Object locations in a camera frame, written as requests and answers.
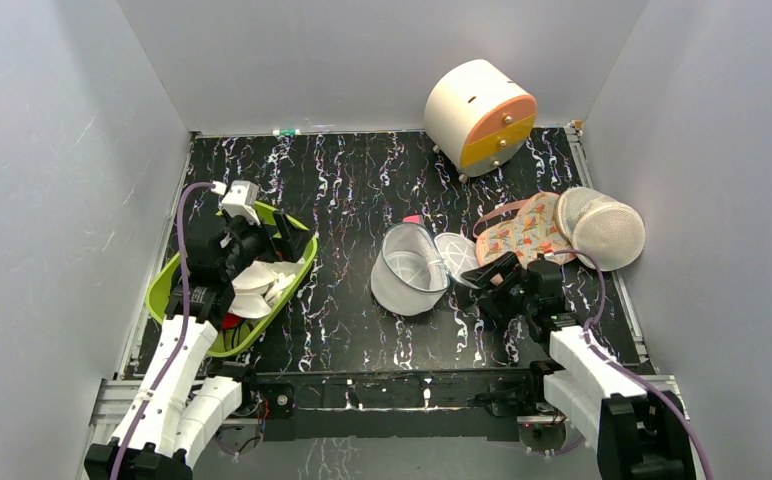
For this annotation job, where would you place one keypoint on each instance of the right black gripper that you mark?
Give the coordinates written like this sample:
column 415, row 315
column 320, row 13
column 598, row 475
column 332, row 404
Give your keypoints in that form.
column 501, row 285

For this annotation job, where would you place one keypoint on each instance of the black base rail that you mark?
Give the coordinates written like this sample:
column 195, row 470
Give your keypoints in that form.
column 386, row 401

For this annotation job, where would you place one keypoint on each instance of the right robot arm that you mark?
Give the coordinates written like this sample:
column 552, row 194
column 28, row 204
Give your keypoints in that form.
column 637, row 430

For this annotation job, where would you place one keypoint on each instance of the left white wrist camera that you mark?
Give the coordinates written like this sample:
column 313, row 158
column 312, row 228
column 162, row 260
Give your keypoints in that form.
column 238, row 200

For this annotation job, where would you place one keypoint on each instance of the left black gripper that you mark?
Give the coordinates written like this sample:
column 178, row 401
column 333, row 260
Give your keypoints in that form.
column 298, row 238

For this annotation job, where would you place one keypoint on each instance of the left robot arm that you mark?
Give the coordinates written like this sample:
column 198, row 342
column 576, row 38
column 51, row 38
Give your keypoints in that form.
column 169, row 423

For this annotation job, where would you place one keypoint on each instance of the red bra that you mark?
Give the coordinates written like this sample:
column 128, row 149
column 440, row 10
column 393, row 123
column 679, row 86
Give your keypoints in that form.
column 235, row 329

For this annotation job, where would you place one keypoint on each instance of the floral mesh laundry pouch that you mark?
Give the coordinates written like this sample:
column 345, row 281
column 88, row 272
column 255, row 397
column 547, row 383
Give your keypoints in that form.
column 526, row 228

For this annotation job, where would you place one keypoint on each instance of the pink eraser block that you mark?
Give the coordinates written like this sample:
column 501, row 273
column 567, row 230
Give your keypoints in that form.
column 414, row 219

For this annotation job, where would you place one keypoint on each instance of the white mesh laundry bag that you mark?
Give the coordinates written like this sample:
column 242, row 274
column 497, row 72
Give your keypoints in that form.
column 414, row 268

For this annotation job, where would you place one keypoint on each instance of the beige mesh laundry bag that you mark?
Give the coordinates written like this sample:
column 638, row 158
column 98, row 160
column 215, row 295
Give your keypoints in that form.
column 607, row 233

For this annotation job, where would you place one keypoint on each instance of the white bra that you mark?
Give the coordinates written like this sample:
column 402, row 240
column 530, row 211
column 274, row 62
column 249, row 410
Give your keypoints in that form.
column 258, row 289

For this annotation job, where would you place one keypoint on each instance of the green plastic basket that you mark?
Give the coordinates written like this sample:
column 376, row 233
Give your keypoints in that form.
column 212, row 292

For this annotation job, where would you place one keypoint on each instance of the round white drawer cabinet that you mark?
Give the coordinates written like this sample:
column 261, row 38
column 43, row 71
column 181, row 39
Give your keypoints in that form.
column 478, row 118

